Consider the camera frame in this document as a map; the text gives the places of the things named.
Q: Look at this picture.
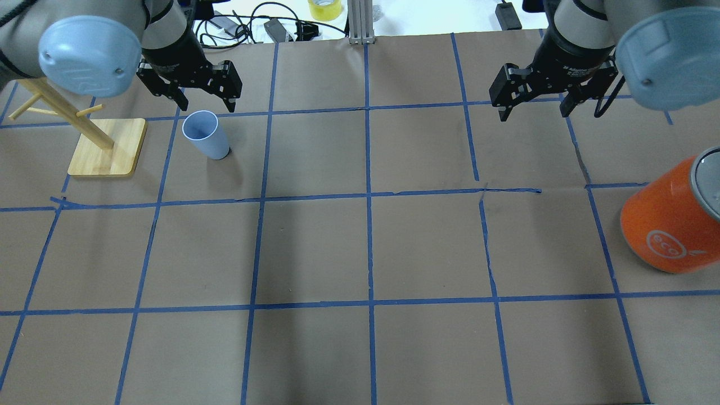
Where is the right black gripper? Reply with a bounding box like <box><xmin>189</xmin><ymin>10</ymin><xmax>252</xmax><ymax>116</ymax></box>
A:
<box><xmin>489</xmin><ymin>28</ymin><xmax>619</xmax><ymax>122</ymax></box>

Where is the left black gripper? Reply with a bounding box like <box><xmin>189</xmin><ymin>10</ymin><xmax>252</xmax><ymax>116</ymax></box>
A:
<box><xmin>137</xmin><ymin>31</ymin><xmax>244</xmax><ymax>113</ymax></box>

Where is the light blue plastic cup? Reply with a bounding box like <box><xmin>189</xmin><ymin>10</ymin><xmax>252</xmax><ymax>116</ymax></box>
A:
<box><xmin>182</xmin><ymin>110</ymin><xmax>231</xmax><ymax>160</ymax></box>

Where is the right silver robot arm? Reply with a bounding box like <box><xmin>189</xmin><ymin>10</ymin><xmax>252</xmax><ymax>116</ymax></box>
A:
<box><xmin>489</xmin><ymin>1</ymin><xmax>719</xmax><ymax>122</ymax></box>

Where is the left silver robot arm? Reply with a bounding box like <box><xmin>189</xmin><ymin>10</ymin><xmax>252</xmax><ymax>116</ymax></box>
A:
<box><xmin>1</xmin><ymin>1</ymin><xmax>242</xmax><ymax>112</ymax></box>

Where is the wooden cup rack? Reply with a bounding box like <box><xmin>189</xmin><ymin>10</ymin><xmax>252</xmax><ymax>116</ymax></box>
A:
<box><xmin>10</xmin><ymin>78</ymin><xmax>147</xmax><ymax>178</ymax></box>

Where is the black power adapter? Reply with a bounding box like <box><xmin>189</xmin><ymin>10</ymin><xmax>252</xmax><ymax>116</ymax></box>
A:
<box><xmin>494</xmin><ymin>2</ymin><xmax>523</xmax><ymax>31</ymax></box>

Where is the yellow tape roll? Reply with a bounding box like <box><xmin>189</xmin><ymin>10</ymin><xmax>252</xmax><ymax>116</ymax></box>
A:
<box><xmin>308</xmin><ymin>0</ymin><xmax>343</xmax><ymax>21</ymax></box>

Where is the orange cylindrical can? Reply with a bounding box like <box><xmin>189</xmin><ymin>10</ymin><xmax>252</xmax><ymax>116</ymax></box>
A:
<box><xmin>620</xmin><ymin>146</ymin><xmax>719</xmax><ymax>274</ymax></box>

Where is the aluminium frame post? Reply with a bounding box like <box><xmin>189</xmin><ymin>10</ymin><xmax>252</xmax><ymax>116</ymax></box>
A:
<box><xmin>347</xmin><ymin>0</ymin><xmax>376</xmax><ymax>44</ymax></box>

